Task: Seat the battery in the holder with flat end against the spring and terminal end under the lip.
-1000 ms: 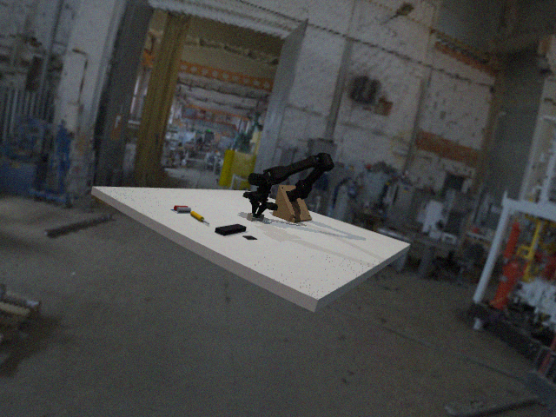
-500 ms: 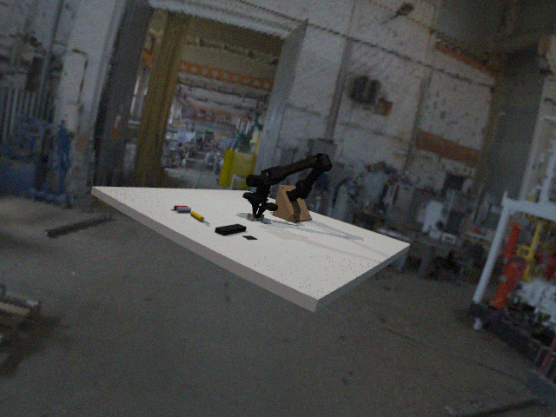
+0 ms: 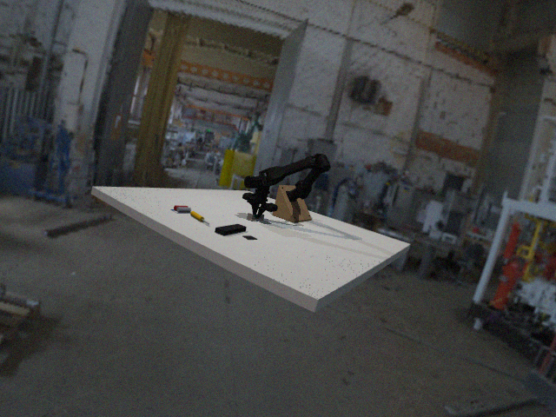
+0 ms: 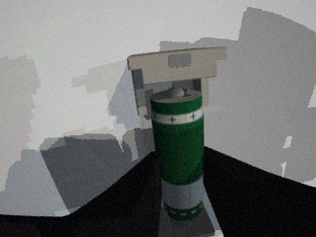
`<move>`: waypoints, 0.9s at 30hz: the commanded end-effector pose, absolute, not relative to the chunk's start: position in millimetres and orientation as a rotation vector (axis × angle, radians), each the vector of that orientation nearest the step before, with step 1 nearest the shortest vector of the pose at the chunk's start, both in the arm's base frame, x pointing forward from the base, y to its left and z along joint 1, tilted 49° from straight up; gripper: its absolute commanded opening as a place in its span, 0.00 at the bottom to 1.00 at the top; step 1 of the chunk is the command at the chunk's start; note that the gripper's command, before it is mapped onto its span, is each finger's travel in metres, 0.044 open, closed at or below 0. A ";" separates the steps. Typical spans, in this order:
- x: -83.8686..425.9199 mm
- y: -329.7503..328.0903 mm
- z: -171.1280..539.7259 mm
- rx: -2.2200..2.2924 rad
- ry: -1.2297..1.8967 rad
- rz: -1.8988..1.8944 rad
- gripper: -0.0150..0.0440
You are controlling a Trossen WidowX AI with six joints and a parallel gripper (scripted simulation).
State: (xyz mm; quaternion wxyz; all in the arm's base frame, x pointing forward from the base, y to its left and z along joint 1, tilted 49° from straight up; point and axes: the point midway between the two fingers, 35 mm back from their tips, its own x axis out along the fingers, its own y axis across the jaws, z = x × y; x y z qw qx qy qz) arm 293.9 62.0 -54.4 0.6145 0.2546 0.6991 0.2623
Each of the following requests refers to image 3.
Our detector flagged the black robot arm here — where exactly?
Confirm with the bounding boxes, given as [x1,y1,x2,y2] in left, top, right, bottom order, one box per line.
[244,154,331,205]

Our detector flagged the yellow-handled screwdriver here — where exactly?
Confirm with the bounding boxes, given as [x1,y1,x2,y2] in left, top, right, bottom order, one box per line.
[190,211,209,225]

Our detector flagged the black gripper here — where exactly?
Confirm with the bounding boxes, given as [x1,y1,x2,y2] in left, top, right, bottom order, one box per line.
[242,189,278,219]

